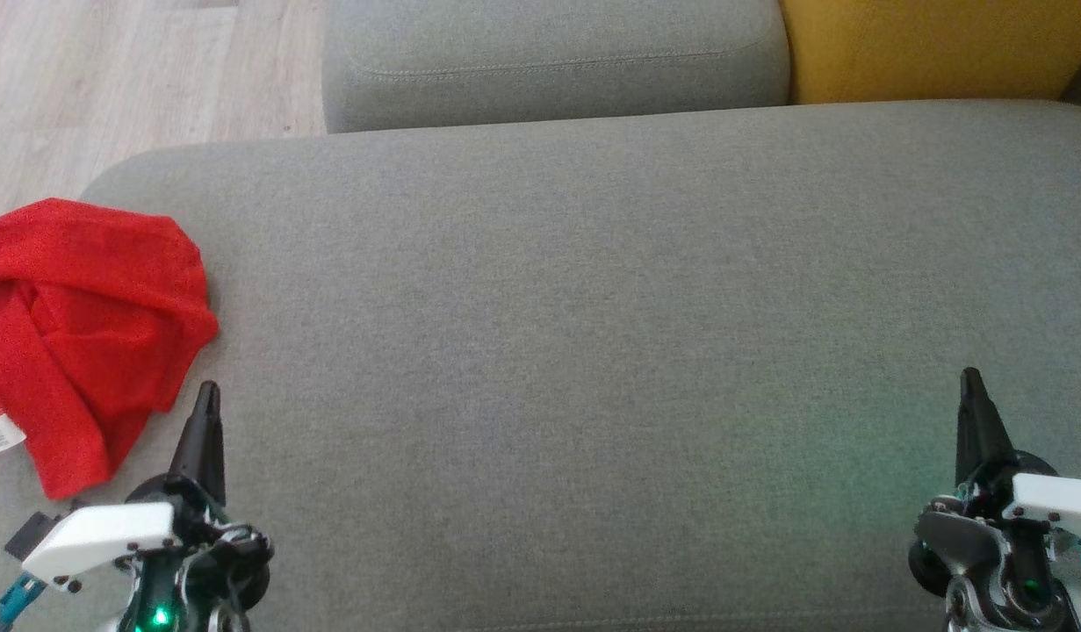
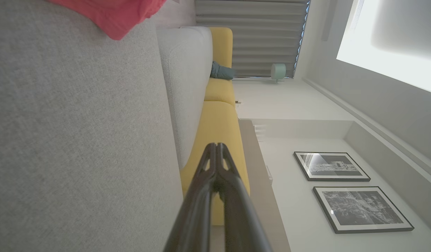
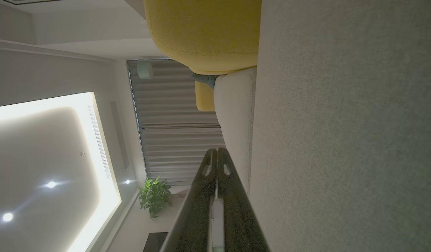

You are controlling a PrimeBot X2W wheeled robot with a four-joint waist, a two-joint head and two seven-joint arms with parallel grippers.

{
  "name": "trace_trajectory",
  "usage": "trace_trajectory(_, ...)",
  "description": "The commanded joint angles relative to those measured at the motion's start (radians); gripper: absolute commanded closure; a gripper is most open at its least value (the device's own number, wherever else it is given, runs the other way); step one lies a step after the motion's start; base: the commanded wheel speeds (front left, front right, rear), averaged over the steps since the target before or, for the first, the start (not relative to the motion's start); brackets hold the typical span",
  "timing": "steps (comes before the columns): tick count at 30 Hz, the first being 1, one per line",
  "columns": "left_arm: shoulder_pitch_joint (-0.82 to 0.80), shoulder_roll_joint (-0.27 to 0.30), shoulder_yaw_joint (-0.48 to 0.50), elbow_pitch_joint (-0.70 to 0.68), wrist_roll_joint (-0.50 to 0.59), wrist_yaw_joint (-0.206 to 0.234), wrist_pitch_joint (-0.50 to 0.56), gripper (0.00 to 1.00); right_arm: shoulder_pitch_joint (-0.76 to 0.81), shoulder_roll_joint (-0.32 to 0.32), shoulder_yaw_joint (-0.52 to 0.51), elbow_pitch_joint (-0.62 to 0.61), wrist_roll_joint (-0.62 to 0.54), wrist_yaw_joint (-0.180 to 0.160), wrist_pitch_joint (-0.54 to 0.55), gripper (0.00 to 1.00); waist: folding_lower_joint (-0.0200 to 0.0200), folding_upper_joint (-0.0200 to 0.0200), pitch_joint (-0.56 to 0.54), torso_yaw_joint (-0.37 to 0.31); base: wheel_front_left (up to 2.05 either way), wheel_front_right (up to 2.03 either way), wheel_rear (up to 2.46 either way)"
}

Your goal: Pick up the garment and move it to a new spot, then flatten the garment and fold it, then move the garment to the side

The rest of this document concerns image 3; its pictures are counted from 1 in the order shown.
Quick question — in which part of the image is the teal shade floor lamp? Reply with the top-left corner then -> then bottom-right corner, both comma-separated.
137,61 -> 154,80

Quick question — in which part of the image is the yellow sofa armrest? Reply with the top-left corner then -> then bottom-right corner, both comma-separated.
195,81 -> 216,112

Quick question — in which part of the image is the grey fabric sofa chaise seat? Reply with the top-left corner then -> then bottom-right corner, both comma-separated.
249,0 -> 431,252

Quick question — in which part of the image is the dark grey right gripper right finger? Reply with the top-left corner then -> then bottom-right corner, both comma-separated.
217,147 -> 270,252

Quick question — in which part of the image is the teal throw cushion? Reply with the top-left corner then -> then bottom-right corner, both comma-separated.
189,72 -> 217,89

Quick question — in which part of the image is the grey sofa seat cushion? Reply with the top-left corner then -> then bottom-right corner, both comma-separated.
214,66 -> 257,196

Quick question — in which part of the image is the green leafy indoor tree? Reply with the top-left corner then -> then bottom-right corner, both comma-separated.
139,176 -> 172,220

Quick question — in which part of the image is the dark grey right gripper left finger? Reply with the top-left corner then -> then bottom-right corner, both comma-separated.
159,148 -> 217,252

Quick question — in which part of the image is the black flat screen television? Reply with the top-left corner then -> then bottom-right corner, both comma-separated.
143,232 -> 169,252

